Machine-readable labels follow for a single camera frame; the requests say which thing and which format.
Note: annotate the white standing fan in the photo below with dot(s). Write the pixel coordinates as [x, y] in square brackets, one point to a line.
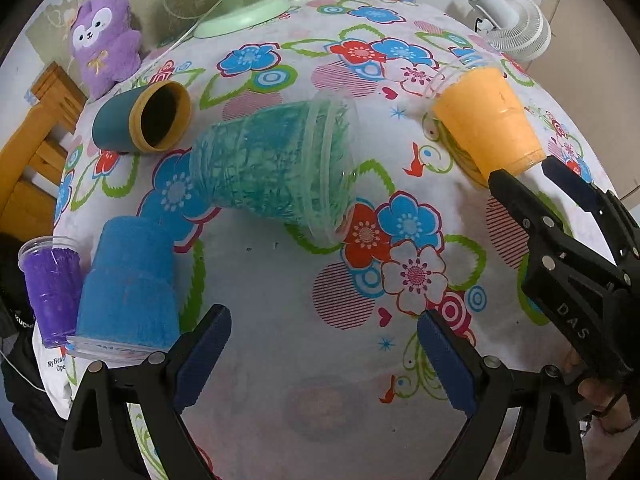
[516, 28]

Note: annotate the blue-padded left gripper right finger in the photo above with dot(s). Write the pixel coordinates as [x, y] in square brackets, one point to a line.
[479, 386]

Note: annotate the black clothing pile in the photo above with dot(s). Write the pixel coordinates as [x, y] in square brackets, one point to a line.
[22, 382]

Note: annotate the purple plastic cup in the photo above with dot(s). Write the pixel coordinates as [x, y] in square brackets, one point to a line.
[52, 270]

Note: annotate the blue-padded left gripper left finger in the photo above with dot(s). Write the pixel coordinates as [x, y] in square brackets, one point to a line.
[174, 384]

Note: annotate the green translucent plastic cup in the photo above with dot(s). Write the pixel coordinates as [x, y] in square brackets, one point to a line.
[292, 162]

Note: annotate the wooden chair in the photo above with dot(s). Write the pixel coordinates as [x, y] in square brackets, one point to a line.
[26, 210]

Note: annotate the teal cup orange rim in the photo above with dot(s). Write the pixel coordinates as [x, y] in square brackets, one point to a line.
[144, 120]

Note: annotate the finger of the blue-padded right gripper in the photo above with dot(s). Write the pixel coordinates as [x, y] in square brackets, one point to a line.
[545, 232]
[617, 225]

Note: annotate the purple plush toy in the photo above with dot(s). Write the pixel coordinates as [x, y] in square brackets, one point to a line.
[104, 45]

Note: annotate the blue plastic cup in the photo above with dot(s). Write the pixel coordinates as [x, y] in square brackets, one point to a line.
[128, 307]

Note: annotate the person's right hand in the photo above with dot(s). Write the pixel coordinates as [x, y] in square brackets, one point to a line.
[602, 395]

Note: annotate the orange plastic cup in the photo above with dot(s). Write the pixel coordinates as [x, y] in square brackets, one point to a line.
[483, 114]

